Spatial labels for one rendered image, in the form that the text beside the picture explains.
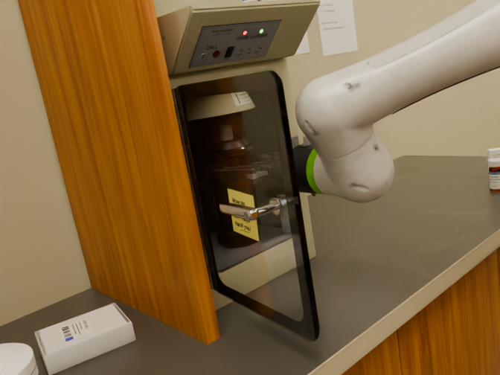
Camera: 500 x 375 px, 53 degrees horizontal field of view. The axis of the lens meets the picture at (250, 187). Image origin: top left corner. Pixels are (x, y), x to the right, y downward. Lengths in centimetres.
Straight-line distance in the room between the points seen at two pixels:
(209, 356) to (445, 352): 56
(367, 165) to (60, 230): 79
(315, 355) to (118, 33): 61
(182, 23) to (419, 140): 171
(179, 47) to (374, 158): 37
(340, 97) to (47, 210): 80
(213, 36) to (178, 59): 7
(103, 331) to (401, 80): 67
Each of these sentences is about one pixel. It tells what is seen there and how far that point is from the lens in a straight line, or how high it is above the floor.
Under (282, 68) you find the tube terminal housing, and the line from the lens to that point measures 113.
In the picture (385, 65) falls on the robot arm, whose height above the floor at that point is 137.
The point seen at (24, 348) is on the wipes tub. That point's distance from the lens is 76.
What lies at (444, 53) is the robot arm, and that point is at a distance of 78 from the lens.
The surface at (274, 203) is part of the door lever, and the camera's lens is 72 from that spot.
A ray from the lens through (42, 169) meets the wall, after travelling 129.
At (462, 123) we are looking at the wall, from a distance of 279.
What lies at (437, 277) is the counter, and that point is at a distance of 108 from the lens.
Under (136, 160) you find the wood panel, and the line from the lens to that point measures 92.
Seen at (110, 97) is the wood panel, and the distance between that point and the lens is 96.
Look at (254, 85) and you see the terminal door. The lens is 71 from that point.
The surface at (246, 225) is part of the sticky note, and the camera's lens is 81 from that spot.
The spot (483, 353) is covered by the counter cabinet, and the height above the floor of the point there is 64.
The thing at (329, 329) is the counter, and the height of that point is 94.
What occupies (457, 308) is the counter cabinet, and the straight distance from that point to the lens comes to 124.
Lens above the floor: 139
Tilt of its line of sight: 13 degrees down
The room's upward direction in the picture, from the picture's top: 10 degrees counter-clockwise
